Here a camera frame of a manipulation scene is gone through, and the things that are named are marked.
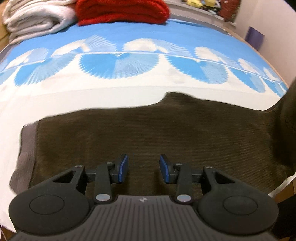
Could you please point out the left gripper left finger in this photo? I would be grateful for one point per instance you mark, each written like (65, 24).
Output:
(62, 202)

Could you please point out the dark red cushion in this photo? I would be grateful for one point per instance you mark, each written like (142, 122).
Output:
(228, 9)

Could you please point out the purple paper bag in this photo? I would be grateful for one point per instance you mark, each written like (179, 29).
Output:
(254, 38)

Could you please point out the blue white patterned bedsheet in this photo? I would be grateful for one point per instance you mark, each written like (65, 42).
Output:
(119, 65)

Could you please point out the dark brown corduroy pants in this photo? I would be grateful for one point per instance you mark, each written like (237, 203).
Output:
(256, 147)

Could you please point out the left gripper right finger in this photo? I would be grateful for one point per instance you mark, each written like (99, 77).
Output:
(227, 205)

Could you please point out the yellow plush toy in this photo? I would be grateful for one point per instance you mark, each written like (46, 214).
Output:
(201, 3)

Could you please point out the red folded blanket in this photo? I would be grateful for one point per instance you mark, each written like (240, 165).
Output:
(94, 12)

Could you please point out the white folded quilt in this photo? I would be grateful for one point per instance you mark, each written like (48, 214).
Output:
(29, 19)

